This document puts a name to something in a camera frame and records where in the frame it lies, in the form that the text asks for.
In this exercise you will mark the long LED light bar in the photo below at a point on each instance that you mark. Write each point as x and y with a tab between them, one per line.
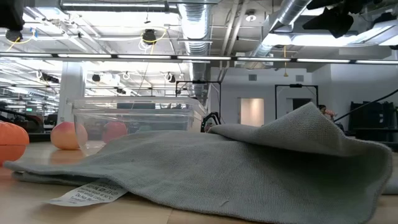
199	58

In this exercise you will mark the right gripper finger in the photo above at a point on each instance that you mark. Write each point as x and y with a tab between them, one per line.
320	3
334	20

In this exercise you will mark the orange toy fruit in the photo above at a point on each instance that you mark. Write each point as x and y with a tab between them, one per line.
11	140

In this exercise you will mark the clear plastic tupperware container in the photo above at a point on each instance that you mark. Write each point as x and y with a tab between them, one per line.
140	105

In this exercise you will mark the peach toy fruit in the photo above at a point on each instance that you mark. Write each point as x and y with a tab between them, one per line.
63	137

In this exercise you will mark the grey knitted cloth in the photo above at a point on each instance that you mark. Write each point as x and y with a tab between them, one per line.
217	171

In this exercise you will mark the black shelving unit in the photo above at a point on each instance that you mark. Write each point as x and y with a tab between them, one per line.
373	121

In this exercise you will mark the black background rig frame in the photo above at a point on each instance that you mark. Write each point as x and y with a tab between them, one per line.
295	85

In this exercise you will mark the red toy bell pepper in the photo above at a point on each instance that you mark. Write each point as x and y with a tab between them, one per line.
115	130

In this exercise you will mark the person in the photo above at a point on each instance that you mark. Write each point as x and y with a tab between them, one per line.
325	111

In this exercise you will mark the white pillar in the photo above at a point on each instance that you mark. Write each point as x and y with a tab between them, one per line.
71	90

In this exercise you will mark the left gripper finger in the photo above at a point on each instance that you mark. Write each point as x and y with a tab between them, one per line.
11	12

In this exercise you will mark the slim silver duct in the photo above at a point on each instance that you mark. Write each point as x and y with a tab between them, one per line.
289	14

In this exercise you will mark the lit doorway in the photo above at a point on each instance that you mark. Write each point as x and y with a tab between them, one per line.
252	112

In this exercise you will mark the background black robot arm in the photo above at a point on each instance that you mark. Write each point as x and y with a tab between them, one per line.
210	121

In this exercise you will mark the black ceiling camera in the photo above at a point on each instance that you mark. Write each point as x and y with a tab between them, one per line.
149	35
14	35

